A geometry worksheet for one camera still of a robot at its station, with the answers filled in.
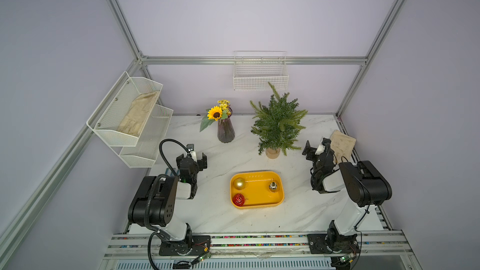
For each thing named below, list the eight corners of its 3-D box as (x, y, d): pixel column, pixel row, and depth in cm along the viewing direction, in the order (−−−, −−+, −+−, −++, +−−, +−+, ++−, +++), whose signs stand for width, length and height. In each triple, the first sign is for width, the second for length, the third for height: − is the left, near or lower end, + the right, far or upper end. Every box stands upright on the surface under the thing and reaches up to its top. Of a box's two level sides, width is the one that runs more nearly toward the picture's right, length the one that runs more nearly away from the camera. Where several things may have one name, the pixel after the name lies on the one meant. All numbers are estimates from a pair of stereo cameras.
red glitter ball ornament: (231, 203, 86) (230, 200, 82) (237, 195, 88) (237, 191, 84) (239, 209, 84) (239, 206, 80) (245, 200, 86) (245, 197, 83)
